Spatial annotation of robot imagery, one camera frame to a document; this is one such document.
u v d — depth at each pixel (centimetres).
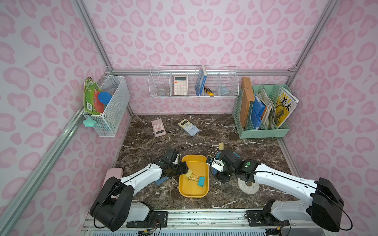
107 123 72
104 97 76
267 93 103
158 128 110
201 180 84
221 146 99
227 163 63
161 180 84
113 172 87
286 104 97
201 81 88
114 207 42
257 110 98
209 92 94
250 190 82
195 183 84
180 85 93
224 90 101
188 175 86
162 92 95
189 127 110
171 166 72
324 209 39
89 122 63
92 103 70
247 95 84
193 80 98
